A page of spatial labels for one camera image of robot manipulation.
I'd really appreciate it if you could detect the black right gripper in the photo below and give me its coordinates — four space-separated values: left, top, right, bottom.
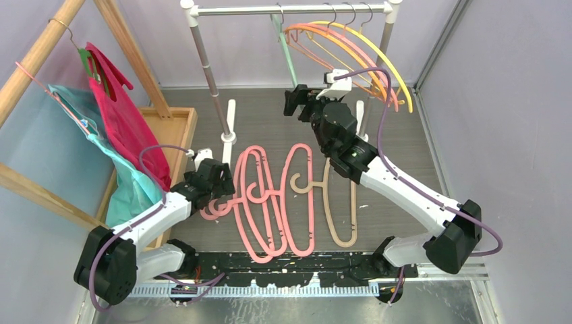
284 85 343 155

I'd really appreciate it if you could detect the grey-green thin hanger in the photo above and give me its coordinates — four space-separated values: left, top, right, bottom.
270 2 297 87

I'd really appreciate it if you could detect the orange thin hanger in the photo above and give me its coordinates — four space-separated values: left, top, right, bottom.
283 21 399 110

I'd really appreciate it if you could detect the thin pink hanger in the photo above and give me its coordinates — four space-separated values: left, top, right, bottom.
15 61 98 136
282 21 413 112

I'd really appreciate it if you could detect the yellow thin hanger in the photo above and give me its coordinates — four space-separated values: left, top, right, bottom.
333 1 413 113

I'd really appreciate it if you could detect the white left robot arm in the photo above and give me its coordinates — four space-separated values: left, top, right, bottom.
74 158 235 311

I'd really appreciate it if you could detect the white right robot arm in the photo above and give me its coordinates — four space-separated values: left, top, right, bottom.
283 84 482 277

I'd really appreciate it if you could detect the pink plastic hanger middle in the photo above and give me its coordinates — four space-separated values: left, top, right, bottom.
209 145 287 264

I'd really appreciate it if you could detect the pink plastic hanger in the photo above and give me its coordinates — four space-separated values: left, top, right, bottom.
273 143 316 257
209 145 287 264
199 149 280 263

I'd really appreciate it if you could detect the pink plastic hanger left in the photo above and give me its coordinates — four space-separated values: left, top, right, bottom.
199 149 280 263

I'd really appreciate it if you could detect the pink plastic hanger right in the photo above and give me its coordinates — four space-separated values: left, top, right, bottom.
273 143 316 257

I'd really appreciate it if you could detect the wooden tray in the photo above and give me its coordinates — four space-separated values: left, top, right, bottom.
95 107 198 221

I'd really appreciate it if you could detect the white metal clothes rack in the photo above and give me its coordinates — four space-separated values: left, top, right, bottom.
179 1 401 163

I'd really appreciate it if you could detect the beige plastic hanger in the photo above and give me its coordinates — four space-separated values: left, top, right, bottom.
289 158 358 248

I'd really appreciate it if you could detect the teal garment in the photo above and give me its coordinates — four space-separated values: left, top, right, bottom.
48 84 162 227

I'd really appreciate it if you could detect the red garment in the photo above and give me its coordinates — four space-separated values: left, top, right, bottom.
86 43 171 190

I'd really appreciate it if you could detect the green hanger with metal hook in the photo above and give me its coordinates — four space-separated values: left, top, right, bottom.
48 18 110 95

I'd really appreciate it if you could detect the thin pink hanger on wood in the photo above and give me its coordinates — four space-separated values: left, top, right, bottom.
15 61 98 136

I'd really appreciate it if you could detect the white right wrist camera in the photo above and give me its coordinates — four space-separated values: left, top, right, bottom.
316 69 353 100

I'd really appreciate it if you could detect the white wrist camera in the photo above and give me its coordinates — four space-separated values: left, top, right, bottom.
185 148 213 171
316 69 353 100

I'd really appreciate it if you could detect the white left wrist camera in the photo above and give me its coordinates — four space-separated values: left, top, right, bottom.
185 148 213 171

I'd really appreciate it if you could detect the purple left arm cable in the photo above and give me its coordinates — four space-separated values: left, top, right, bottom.
88 144 195 312

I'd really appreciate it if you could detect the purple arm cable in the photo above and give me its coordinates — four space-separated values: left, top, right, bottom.
333 67 504 258
88 144 195 312

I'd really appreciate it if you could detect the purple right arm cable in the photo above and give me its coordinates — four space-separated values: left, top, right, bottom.
333 67 504 258

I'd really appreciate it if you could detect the slotted cable duct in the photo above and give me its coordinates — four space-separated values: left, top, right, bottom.
128 282 379 298

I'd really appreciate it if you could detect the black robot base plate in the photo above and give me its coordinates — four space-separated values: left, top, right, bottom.
169 251 399 288

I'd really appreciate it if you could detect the wooden clothes rack frame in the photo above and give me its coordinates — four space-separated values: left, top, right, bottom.
1 0 172 230

